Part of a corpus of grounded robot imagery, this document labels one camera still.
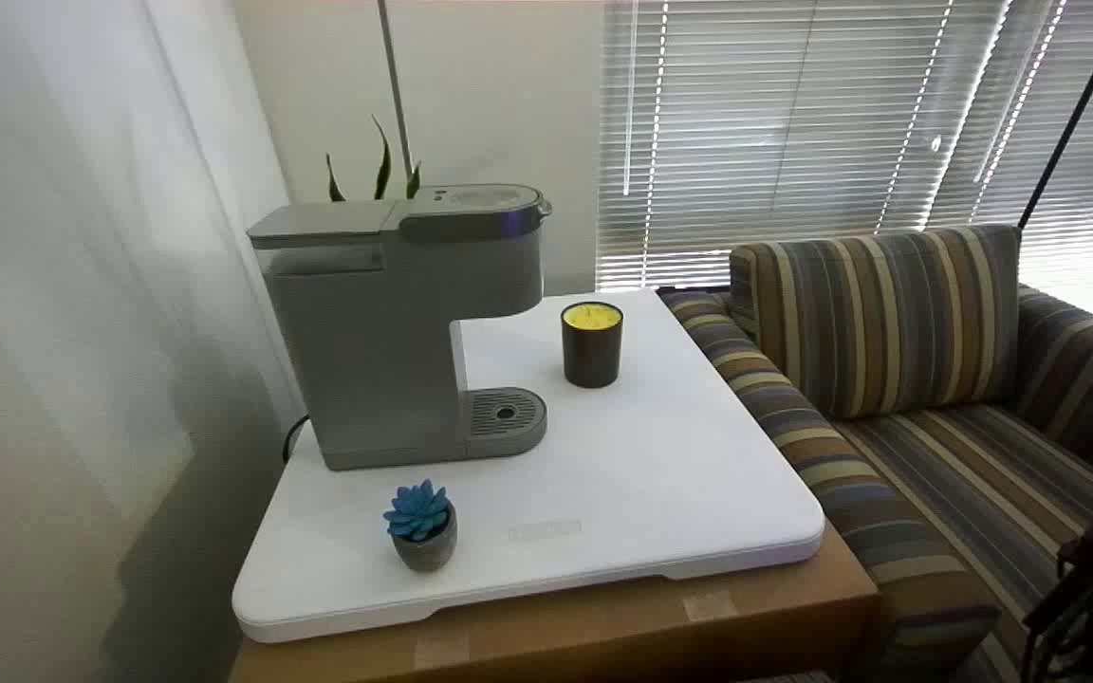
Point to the grey coffee machine lid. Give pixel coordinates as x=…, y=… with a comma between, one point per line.
x=471, y=210

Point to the grey coffee machine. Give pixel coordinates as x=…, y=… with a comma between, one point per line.
x=362, y=343

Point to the yellow candle in dark glass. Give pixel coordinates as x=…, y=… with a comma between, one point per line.
x=593, y=345

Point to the white plastic board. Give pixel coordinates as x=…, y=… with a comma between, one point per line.
x=645, y=469

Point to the blue succulent in grey pot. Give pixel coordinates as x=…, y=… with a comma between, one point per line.
x=424, y=517

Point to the green plant leaves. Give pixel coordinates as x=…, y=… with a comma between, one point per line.
x=382, y=171

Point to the brown cardboard box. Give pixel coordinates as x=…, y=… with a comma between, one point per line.
x=624, y=626

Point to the thin grey plant stem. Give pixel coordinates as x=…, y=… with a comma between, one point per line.
x=391, y=76

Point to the striped sofa back cushion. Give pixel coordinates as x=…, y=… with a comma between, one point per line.
x=880, y=317

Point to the white window blinds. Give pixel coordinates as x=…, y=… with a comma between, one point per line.
x=812, y=115

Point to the striped sofa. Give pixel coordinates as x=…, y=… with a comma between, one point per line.
x=949, y=479

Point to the black slanted pole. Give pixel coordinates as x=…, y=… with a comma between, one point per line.
x=1073, y=115

